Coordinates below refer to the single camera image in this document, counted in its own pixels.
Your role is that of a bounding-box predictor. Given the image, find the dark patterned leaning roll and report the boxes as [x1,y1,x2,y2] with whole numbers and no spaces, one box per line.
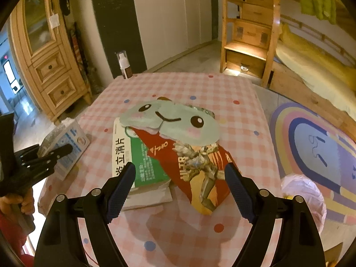
[69,24,105,95]

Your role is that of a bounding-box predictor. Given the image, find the red figure print packet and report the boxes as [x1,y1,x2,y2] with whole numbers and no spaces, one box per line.
[131,126,244,216]

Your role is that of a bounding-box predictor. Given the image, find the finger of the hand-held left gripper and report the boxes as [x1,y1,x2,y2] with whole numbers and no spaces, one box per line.
[15,144,40,160]
[39,144,73,171]

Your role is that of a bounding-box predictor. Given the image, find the green white medicine box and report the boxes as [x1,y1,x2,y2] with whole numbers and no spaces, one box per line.
[111,117,172,189]

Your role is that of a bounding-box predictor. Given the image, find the wooden bunk bed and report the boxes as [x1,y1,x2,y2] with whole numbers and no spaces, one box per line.
[261,0,356,143]

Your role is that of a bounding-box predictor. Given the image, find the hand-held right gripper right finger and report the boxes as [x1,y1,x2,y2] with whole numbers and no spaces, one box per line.
[224,162,326,267]

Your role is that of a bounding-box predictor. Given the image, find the cardboard box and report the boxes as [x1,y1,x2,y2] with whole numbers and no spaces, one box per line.
[324,241,346,267]

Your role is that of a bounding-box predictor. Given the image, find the black chalkboard panel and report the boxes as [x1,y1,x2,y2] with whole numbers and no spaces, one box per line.
[89,0,148,80]

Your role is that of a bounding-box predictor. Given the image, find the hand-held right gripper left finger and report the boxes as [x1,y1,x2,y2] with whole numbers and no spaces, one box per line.
[33,161,137,267]

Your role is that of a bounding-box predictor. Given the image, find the person's left forearm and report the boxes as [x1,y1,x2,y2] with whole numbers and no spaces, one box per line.
[0,213,35,267]

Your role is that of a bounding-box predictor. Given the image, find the person's left hand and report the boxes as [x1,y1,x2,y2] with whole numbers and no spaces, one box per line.
[0,189,36,223]

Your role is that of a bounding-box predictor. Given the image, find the yellow blanket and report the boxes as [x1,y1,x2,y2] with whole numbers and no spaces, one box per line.
[279,22,356,76]

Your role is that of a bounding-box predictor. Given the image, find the brown white spray bottle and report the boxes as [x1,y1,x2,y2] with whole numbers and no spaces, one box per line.
[116,51,134,80]

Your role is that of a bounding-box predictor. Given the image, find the wooden glass door cabinet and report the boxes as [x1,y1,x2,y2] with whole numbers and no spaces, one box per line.
[10,0,94,123]

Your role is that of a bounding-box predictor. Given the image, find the blue white carton box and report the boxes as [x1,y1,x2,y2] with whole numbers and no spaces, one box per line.
[37,118,91,181]

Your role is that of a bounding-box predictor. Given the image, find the pink checked tablecloth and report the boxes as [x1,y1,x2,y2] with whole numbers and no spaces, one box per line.
[37,72,282,267]

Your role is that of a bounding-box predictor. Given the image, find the cream mattress sheet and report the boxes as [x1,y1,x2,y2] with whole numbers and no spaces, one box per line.
[274,40,356,113]

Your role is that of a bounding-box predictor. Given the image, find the rainbow oval rug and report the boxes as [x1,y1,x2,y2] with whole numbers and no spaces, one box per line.
[268,102,356,225]

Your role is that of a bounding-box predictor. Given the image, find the white paper tag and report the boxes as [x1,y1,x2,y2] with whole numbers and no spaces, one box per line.
[48,14,61,30]

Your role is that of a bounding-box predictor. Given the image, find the green bunny face packet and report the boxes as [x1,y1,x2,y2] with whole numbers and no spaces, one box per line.
[119,97,221,147]

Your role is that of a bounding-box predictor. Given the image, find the wooden stair drawer unit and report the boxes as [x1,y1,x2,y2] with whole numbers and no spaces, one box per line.
[220,0,280,89]

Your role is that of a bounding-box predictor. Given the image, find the white wardrobe with round holes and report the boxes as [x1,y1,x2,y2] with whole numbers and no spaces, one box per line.
[131,0,221,71]

